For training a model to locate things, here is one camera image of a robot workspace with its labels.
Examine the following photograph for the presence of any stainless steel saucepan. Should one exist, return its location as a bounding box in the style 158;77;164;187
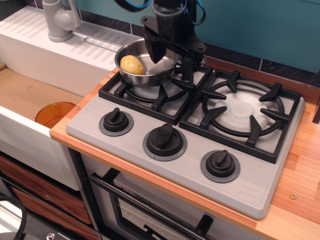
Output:
84;36;179;88

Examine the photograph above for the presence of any white toy sink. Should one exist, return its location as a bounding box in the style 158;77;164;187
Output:
0;6;134;191

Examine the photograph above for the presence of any black right burner grate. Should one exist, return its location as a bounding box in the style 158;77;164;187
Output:
179;69;305;164

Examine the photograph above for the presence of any black burner grate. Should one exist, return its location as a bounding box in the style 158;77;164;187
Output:
179;69;305;164
98;60;214;125

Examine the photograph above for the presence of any black stove knob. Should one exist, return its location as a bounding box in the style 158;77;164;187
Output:
142;123;188;162
200;150;241;184
99;107;134;137

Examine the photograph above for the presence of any yellow toy potato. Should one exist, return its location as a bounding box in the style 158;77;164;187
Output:
120;55;145;75

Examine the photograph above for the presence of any black right stove knob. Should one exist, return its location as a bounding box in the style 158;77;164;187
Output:
200;150;241;184

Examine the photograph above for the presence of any upper wooden drawer front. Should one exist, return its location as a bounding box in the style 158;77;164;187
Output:
0;154;91;224

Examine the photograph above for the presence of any oven door with black handle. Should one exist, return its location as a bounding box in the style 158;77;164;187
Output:
89;167;226;240

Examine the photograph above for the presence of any grey toy stove top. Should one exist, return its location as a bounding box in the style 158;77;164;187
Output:
65;93;290;219

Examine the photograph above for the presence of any black braided cable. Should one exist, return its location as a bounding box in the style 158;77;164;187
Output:
0;196;27;240

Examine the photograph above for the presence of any black left stove knob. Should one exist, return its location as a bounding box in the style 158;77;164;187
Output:
99;107;134;137

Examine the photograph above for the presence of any black left burner grate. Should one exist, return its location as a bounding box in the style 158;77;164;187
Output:
98;60;214;125

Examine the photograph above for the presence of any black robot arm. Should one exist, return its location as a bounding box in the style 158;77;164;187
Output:
116;0;206;82

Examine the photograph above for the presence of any black middle stove knob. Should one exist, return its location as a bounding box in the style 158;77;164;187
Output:
142;123;188;162

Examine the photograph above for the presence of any wooden drawer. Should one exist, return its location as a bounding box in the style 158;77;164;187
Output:
0;154;91;224
12;186;99;240

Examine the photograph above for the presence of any grey toy faucet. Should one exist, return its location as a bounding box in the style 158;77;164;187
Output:
42;0;81;43

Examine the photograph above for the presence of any lower wooden drawer front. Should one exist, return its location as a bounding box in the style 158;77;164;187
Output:
12;186;99;240

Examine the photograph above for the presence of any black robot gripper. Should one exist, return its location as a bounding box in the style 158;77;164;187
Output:
140;13;206;83

